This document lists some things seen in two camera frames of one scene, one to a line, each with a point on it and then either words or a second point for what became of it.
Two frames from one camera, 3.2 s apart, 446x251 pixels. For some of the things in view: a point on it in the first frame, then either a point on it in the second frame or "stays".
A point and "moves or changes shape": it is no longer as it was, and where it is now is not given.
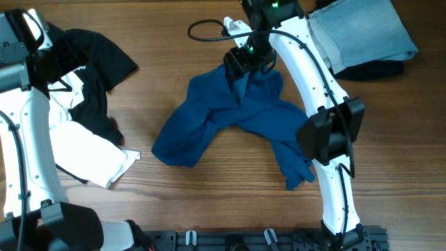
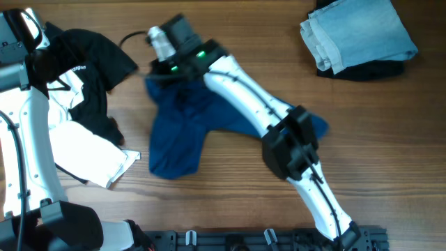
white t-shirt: [77, 148] stays
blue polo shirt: [213, 101] moves or changes shape
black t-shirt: [100, 65] stays
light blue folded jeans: [357, 32] stays
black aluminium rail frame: [376, 238] stays
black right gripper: [238, 61] → [155, 67]
